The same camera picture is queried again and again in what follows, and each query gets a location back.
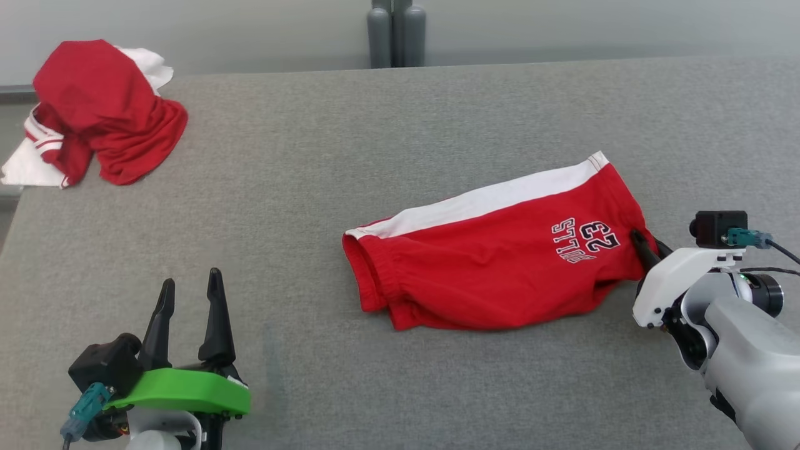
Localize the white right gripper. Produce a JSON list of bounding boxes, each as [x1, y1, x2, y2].
[[630, 229, 748, 329]]

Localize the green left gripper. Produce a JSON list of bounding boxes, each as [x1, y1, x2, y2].
[[103, 267, 252, 450]]

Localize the red shorts white stripe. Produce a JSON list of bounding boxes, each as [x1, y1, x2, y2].
[[342, 151, 658, 332]]

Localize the red shirt white sleeves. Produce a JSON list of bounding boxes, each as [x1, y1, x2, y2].
[[0, 39, 189, 189]]

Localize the grey fabric sofa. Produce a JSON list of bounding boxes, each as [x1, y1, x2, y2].
[[0, 56, 800, 450]]

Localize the left arm cable teal plug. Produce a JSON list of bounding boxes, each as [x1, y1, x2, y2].
[[61, 382, 117, 450]]

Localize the grey metal frame rail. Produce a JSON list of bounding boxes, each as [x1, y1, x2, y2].
[[0, 84, 36, 104]]

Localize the grey upright post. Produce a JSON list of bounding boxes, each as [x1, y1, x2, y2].
[[367, 0, 393, 69], [392, 0, 427, 68]]

